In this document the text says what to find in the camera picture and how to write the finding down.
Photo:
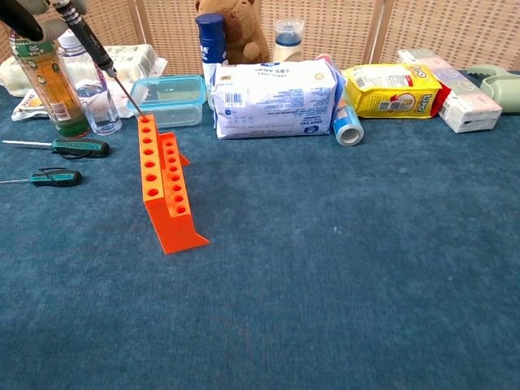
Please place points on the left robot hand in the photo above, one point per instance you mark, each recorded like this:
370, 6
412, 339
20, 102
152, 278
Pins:
24, 20

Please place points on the large green black screwdriver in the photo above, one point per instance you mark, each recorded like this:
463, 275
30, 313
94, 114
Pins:
81, 147

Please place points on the small green black screwdriver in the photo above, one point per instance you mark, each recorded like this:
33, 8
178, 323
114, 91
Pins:
57, 177

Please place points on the orange tool rack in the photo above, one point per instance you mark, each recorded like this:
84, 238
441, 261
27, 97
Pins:
174, 231

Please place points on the tea bottle green label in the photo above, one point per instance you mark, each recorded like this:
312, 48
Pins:
53, 89

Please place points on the clear water bottle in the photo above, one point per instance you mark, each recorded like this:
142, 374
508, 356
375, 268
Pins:
99, 111

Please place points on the pink white snack bag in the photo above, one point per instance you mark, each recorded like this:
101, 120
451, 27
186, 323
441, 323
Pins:
118, 97

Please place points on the clear container blue lid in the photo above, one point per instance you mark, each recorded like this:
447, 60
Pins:
170, 97

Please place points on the blue white spray bottle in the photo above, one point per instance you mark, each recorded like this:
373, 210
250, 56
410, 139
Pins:
211, 40

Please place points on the brown capybara plush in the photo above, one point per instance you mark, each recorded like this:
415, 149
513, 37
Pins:
243, 28

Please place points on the white blue wipes pack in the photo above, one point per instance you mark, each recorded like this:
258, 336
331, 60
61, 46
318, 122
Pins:
276, 101

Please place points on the white bottle clear cap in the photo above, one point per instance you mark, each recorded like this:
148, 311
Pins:
287, 48

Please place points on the rattan folding screen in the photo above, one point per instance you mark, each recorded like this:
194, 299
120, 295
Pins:
345, 28

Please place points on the yellow snack bag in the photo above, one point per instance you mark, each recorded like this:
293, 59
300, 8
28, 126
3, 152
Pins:
390, 97

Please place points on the blue felt table cloth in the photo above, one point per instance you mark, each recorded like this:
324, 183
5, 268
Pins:
325, 284

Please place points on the pastel tissue box pack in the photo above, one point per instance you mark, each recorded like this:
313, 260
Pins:
467, 101

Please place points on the green lint roller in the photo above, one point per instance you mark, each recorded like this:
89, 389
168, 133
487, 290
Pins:
501, 87

